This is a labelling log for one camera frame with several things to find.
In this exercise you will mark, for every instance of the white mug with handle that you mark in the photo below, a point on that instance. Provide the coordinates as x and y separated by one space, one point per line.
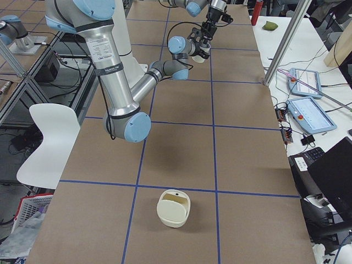
202 53

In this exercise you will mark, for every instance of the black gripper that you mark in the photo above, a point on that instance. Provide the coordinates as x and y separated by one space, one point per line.
198 45
211 19

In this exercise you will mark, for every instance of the black laptop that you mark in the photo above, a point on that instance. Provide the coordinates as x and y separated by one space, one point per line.
328 173

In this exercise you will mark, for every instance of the green bean bag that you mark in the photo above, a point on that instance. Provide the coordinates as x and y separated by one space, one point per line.
270 26

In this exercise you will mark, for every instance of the cream plastic basket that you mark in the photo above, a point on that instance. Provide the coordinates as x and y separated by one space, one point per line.
173 208

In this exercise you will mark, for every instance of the lower teach pendant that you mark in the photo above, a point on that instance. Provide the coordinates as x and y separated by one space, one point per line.
309 115

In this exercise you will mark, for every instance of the teach pendant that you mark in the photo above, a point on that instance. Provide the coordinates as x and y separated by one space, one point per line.
305 83
309 115

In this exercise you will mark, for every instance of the brown paper table cover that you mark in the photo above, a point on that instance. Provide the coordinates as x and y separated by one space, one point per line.
215 137

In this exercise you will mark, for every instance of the upper teach pendant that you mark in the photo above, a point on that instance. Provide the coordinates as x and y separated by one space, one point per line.
305 83

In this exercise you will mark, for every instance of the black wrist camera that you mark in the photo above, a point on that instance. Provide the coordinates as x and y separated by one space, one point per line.
227 18

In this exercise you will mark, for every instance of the white laundry basket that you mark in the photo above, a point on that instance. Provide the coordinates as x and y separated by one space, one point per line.
28 206

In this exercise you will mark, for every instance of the white plastic chair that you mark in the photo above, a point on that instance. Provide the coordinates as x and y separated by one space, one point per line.
59 127

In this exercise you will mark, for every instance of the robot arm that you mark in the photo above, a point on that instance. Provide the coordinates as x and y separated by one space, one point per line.
178 44
93 20

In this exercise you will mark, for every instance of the aluminium frame post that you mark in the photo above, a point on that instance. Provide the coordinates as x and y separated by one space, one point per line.
293 25

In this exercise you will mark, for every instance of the red bottle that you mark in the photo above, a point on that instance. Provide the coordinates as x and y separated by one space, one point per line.
256 12

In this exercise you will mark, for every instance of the black box under frame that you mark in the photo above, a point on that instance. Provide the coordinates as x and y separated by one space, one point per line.
49 70

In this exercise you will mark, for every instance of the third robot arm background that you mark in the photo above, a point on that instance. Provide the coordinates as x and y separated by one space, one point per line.
12 29

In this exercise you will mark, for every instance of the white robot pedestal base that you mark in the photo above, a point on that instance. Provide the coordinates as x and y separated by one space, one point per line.
133 70

